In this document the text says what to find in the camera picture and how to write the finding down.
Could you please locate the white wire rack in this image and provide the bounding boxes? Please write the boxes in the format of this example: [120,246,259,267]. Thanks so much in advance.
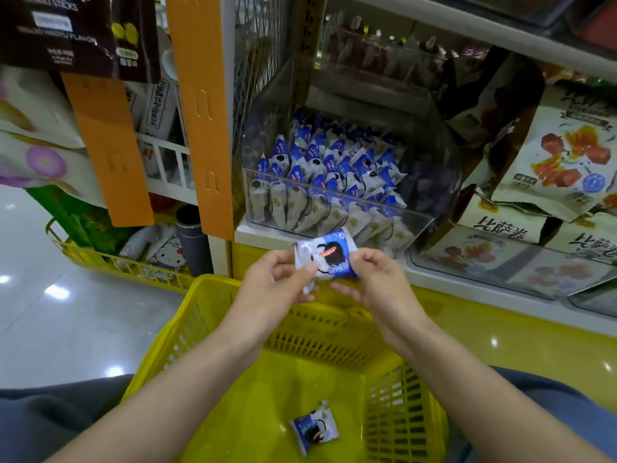
[137,134,199,205]

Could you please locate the red price sign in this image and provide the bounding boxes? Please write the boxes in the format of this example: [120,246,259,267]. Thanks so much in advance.
[578,0,617,52]

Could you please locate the person's right forearm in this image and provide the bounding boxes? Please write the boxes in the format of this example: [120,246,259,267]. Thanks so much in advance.
[400,327,617,463]

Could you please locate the green snack bags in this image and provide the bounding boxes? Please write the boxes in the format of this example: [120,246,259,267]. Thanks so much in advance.
[27,186,136,255]

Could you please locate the grey trousers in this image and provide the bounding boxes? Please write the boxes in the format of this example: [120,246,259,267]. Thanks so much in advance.
[0,366,617,463]

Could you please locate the white card packet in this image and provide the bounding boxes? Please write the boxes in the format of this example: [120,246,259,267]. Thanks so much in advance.
[139,80,179,141]

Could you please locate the person's left forearm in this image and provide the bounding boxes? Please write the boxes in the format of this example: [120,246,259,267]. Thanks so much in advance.
[43,327,256,463]

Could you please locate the row of small brown packets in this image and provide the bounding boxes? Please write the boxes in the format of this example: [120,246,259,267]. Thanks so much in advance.
[323,12,483,83]

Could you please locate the orange hanging strip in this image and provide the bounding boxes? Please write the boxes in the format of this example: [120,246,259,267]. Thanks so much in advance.
[62,74,156,228]

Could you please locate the pile of blue snack packets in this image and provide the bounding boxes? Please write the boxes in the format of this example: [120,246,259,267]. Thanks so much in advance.
[249,111,416,255]

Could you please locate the person's left hand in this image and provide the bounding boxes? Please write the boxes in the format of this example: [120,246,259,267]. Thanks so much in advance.
[222,250,317,361]

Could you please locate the yellow plastic shopping basket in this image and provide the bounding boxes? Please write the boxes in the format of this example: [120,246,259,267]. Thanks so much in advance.
[123,275,449,463]

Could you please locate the black potato stick bag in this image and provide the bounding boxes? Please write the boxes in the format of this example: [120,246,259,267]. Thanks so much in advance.
[0,0,163,83]

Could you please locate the store shelf with yellow base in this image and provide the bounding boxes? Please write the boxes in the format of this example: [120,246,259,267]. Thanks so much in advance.
[166,0,617,406]

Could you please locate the orange shelf post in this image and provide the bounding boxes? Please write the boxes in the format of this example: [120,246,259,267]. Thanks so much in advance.
[166,0,237,240]

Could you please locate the person's right hand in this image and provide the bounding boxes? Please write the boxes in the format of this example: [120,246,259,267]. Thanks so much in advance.
[328,248,432,361]

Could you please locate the white cartoon print packet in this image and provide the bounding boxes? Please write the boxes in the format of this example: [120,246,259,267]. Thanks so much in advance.
[123,226,191,271]

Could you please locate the dark grey cylinder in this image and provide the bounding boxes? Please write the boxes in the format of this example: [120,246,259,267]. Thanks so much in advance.
[174,205,215,278]

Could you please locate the yellow floor basket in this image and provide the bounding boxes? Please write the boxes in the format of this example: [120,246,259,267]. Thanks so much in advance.
[46,219,199,293]

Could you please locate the row of fruit print bags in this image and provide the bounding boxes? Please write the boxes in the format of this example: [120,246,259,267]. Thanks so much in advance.
[415,82,617,314]

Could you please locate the purple white snack bag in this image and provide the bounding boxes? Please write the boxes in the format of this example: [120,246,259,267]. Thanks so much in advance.
[0,132,107,208]
[0,64,86,150]

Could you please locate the clear plastic bin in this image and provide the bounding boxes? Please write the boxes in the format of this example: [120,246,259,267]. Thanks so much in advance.
[409,221,617,300]
[236,62,459,257]

